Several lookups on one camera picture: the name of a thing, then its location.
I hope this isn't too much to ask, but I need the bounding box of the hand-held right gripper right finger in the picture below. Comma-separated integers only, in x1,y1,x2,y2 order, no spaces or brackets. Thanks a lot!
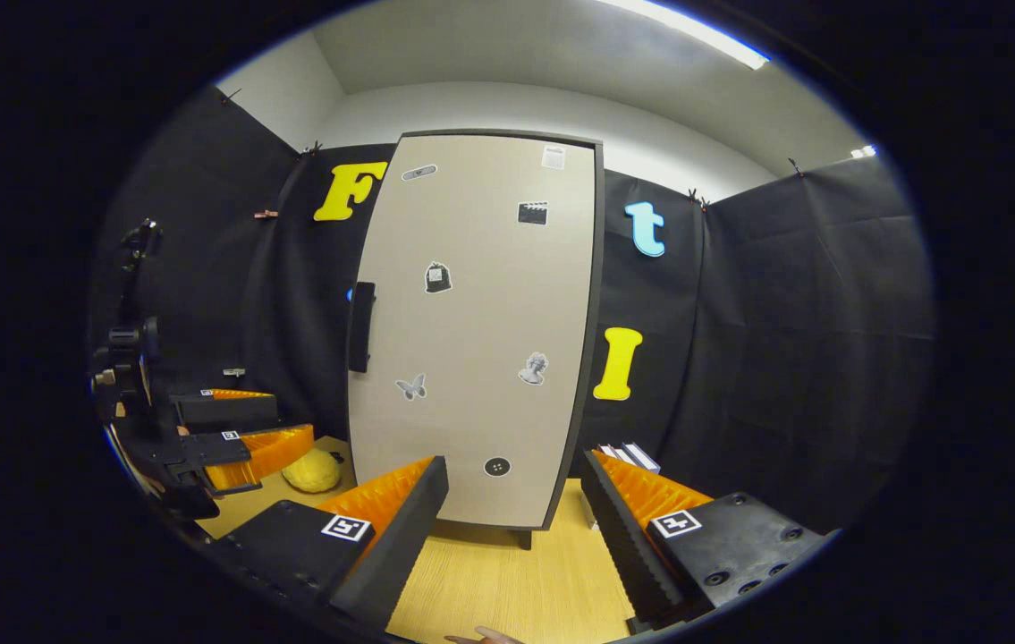
580,450,830,631

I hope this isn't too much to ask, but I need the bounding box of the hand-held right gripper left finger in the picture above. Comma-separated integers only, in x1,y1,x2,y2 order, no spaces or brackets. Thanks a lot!
212,456,450,631

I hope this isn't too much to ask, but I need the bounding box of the black cabinet door handle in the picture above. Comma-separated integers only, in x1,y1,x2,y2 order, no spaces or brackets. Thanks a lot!
348,282,376,374

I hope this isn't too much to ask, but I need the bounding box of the beige cabinet door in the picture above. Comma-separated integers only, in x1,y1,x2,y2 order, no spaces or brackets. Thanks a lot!
346,134,599,530

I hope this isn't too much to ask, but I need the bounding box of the yellow soft object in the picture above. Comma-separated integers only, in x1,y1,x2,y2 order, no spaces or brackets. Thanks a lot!
282,447,343,495

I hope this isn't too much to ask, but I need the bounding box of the black backdrop cloth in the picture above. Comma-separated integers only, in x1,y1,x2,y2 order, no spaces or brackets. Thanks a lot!
91,85,935,538

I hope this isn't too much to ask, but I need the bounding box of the long ceiling light panel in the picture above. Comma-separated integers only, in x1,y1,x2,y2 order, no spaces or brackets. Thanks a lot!
596,0,769,71

